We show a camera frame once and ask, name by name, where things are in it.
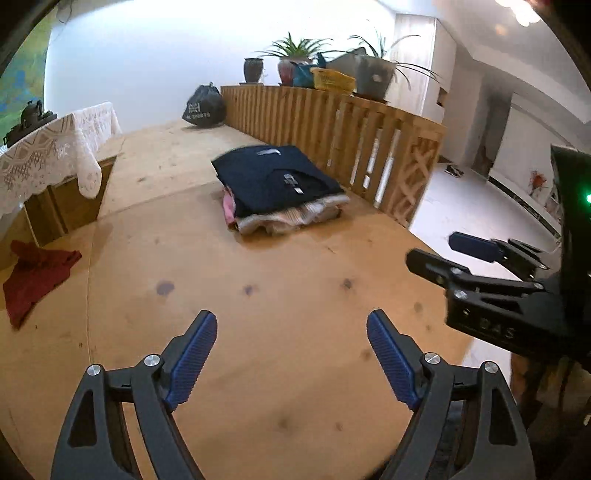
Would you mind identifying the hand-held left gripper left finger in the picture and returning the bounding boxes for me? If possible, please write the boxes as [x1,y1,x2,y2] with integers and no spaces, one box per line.
[51,310,219,480]

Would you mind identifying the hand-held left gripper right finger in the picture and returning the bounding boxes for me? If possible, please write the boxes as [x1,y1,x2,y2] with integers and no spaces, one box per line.
[367,310,536,480]

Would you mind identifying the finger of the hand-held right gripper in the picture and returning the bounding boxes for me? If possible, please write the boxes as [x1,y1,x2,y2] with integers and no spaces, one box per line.
[449,232,550,282]
[406,248,546,301]

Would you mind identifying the navy blue t-shirt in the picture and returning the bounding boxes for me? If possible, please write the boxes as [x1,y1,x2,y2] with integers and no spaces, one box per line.
[211,145,346,217]

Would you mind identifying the folded white and pink clothes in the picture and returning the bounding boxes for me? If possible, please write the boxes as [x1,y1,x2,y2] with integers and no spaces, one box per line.
[238,194,352,227]

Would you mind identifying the beige folded garment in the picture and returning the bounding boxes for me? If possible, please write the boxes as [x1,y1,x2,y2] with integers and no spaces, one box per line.
[236,210,345,237]

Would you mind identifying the dark red garment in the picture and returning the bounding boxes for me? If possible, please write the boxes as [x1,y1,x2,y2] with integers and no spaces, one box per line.
[2,240,83,329]

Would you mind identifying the light wooden wardrobe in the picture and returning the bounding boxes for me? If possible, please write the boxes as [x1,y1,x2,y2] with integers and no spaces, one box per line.
[394,14,458,121]

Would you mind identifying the potted plant in grey pot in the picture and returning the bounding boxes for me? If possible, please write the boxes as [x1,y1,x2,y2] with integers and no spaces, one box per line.
[323,21,441,102]

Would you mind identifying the wooden slat railing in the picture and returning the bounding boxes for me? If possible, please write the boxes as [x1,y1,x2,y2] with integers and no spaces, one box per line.
[221,84,448,228]

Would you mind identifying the yellow plastic basket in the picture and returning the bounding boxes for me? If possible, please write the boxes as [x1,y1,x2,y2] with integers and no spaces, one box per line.
[310,68,357,93]

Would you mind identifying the blue watering can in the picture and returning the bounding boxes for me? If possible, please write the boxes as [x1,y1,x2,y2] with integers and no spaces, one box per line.
[292,53,326,88]

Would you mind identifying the ceiling light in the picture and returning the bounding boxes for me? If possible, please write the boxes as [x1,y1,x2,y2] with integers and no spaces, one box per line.
[494,0,543,26]

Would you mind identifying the potted plant in red pot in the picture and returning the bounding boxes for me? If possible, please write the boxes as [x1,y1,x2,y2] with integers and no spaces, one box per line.
[256,32,333,87]

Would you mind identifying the white lace tablecloth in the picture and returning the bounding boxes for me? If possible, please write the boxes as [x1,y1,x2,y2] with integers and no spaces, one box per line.
[0,102,123,217]

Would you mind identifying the black plastic bag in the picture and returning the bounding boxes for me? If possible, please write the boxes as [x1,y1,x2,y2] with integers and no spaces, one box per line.
[182,83,227,127]

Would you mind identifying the dark ceramic vase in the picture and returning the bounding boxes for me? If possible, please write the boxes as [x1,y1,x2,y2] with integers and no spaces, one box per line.
[243,58,265,85]

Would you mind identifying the black teapot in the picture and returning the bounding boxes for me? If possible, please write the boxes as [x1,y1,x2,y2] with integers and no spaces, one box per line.
[18,99,44,127]

